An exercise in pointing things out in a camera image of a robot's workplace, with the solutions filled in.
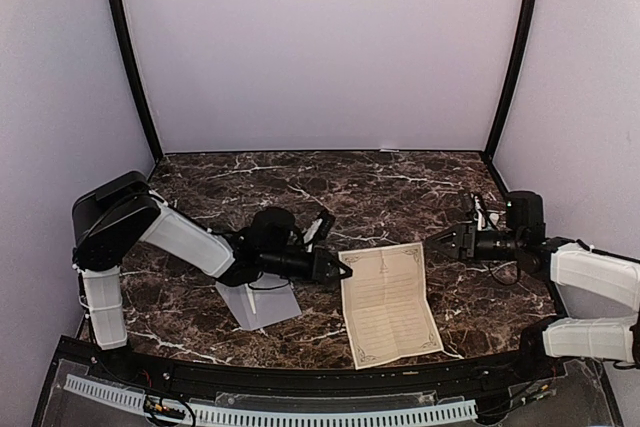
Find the white slotted cable duct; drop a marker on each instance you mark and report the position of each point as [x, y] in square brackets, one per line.
[253, 410]

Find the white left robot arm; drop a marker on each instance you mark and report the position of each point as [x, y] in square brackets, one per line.
[126, 215]

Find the grey paper envelope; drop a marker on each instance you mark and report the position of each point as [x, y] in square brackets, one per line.
[275, 301]

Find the beige ornate letter paper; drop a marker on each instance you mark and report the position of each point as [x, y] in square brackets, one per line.
[384, 305]
[251, 300]

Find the black frame corner post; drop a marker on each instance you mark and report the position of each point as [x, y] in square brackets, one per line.
[516, 58]

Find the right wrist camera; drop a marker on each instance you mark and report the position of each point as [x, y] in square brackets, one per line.
[477, 212]

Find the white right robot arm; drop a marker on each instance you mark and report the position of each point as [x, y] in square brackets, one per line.
[557, 262]

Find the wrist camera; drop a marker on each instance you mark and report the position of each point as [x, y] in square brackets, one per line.
[477, 212]
[319, 229]

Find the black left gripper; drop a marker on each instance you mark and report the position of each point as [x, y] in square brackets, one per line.
[319, 268]

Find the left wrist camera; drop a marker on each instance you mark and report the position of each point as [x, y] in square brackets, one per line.
[319, 229]

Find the black left frame post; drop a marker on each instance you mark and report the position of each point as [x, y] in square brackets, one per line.
[134, 79]

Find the black front rail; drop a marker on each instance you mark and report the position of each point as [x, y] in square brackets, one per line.
[485, 376]

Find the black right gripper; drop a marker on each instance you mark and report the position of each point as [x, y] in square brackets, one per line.
[465, 241]

